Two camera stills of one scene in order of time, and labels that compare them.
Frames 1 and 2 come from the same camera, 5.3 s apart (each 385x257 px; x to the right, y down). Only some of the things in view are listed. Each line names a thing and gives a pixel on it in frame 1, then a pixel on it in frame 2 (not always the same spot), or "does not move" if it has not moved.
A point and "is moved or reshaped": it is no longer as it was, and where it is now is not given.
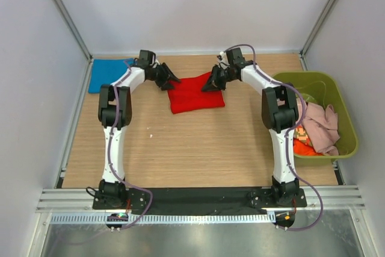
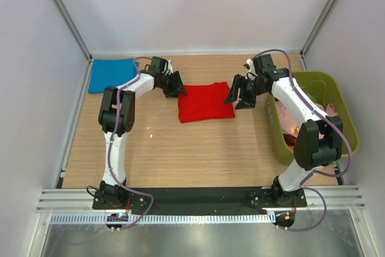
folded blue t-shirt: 104,71 does not move
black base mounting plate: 206,201 does not move
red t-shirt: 187,94 is moved or reshaped
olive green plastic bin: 322,89 does not move
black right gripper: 213,83 -> 250,102
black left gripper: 168,76 -> 177,87
